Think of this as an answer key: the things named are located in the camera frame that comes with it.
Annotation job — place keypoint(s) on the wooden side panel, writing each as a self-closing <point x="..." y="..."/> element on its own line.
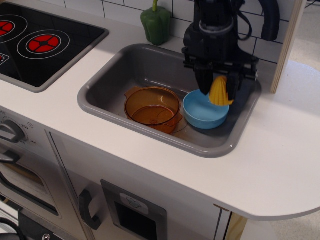
<point x="292" y="29"/>

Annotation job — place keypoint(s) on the grey sink basin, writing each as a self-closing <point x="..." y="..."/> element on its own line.
<point x="143" y="65"/>

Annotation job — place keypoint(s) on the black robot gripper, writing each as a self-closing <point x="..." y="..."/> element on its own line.
<point x="218" y="52"/>

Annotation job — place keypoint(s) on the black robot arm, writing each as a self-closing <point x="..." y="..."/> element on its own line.
<point x="215" y="15"/>

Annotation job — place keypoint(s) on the yellow toy corn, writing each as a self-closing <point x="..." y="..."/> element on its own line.
<point x="218" y="94"/>

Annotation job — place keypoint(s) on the grey oven knob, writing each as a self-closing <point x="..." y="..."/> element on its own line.
<point x="11" y="132"/>

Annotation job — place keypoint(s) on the light blue bowl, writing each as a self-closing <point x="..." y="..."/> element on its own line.
<point x="201" y="113"/>

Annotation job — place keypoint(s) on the black toy stovetop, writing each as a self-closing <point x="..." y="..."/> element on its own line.
<point x="37" y="48"/>

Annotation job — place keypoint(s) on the black cabinet door handle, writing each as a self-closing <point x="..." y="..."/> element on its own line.
<point x="84" y="201"/>

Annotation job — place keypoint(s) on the grey ice dispenser panel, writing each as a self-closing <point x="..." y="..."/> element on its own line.
<point x="135" y="215"/>

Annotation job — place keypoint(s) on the green toy bell pepper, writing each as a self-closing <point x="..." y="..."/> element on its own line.
<point x="156" y="23"/>

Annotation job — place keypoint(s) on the grey oven door handle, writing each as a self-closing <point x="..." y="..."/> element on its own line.
<point x="9" y="157"/>

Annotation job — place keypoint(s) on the orange transparent pot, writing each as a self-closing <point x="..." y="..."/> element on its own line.
<point x="155" y="107"/>

